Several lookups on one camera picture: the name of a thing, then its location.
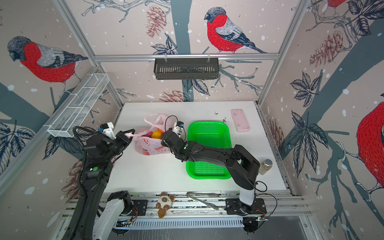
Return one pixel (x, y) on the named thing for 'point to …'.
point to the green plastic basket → (212, 133)
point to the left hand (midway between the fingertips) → (133, 130)
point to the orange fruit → (157, 134)
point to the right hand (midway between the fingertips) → (163, 138)
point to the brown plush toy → (164, 204)
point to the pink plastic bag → (147, 146)
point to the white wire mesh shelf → (70, 116)
